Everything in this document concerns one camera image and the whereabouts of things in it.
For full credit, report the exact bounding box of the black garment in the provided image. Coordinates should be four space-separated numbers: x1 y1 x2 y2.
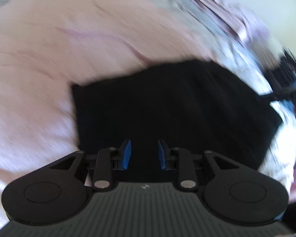
71 60 282 169

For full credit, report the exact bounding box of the pile of dark clothes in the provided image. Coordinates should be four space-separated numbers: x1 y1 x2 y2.
259 48 296 116

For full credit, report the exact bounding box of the pink bed quilt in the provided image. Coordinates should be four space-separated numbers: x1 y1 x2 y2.
0 0 296 228

